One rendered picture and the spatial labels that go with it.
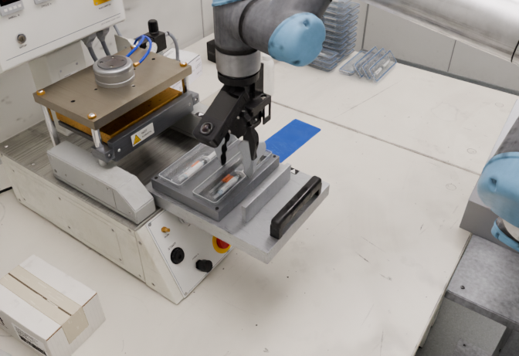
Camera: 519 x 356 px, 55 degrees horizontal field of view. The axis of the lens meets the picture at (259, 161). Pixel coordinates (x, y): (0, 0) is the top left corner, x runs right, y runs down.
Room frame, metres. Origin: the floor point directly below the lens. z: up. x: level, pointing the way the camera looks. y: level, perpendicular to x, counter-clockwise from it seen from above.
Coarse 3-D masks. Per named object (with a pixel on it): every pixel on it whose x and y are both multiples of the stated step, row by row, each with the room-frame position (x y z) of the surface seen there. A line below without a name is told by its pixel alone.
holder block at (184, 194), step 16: (176, 160) 0.79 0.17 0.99; (272, 160) 0.79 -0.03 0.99; (208, 176) 0.74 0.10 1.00; (256, 176) 0.74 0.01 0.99; (176, 192) 0.70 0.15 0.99; (192, 192) 0.69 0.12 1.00; (240, 192) 0.69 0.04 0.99; (192, 208) 0.67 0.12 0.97; (208, 208) 0.65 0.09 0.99; (224, 208) 0.65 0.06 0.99
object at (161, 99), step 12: (156, 96) 0.93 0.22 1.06; (168, 96) 0.93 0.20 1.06; (144, 108) 0.88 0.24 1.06; (156, 108) 0.89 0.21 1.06; (60, 120) 0.88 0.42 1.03; (72, 120) 0.85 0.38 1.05; (120, 120) 0.84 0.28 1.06; (132, 120) 0.84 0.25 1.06; (84, 132) 0.84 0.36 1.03; (108, 132) 0.80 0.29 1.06; (120, 132) 0.80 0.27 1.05
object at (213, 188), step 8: (264, 152) 0.80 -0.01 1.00; (232, 160) 0.78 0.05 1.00; (240, 160) 0.78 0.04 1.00; (224, 168) 0.75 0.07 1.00; (232, 168) 0.75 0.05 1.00; (240, 168) 0.75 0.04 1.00; (216, 176) 0.73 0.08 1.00; (224, 176) 0.73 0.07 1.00; (232, 176) 0.73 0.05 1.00; (240, 176) 0.73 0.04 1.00; (208, 184) 0.71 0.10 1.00; (216, 184) 0.71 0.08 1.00; (224, 184) 0.71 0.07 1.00; (232, 184) 0.71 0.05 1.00; (200, 192) 0.68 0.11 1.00; (208, 192) 0.68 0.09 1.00; (216, 192) 0.68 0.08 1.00; (224, 192) 0.68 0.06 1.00; (216, 200) 0.66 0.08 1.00
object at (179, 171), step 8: (200, 144) 0.83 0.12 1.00; (192, 152) 0.80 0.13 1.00; (200, 152) 0.80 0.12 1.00; (208, 152) 0.80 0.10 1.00; (184, 160) 0.78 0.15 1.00; (192, 160) 0.78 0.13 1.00; (200, 160) 0.78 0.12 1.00; (208, 160) 0.78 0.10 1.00; (168, 168) 0.75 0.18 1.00; (176, 168) 0.75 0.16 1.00; (184, 168) 0.75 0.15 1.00; (192, 168) 0.75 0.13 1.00; (168, 176) 0.73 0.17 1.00; (176, 176) 0.73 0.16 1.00; (184, 176) 0.73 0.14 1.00
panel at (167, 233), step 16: (144, 224) 0.68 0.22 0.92; (160, 224) 0.70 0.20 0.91; (176, 224) 0.72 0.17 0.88; (160, 240) 0.68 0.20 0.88; (176, 240) 0.70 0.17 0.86; (192, 240) 0.72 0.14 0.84; (208, 240) 0.74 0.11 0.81; (192, 256) 0.70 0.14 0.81; (208, 256) 0.72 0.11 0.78; (224, 256) 0.75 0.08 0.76; (176, 272) 0.66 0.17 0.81; (192, 272) 0.68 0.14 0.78; (192, 288) 0.66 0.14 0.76
